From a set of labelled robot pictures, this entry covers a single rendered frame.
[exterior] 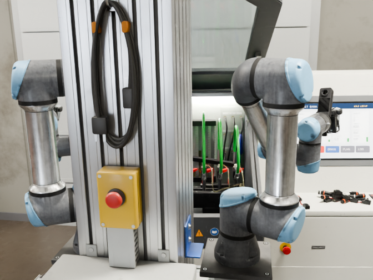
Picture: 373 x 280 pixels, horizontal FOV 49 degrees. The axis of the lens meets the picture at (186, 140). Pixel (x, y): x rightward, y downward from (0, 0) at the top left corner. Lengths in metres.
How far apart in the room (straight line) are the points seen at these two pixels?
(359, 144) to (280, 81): 1.13
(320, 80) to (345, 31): 1.33
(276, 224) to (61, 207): 0.68
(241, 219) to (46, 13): 2.87
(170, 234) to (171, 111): 0.29
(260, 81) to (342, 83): 1.08
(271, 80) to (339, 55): 2.34
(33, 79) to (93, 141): 0.40
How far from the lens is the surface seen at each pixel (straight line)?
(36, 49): 3.81
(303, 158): 1.44
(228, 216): 1.29
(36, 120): 1.32
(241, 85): 1.17
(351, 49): 3.45
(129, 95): 0.87
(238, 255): 1.33
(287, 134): 1.15
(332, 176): 2.15
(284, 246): 1.96
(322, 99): 1.58
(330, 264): 2.07
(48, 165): 1.35
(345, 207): 2.00
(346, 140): 2.16
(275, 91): 1.12
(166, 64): 0.86
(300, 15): 3.34
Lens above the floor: 1.75
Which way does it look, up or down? 14 degrees down
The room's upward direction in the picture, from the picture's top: 1 degrees counter-clockwise
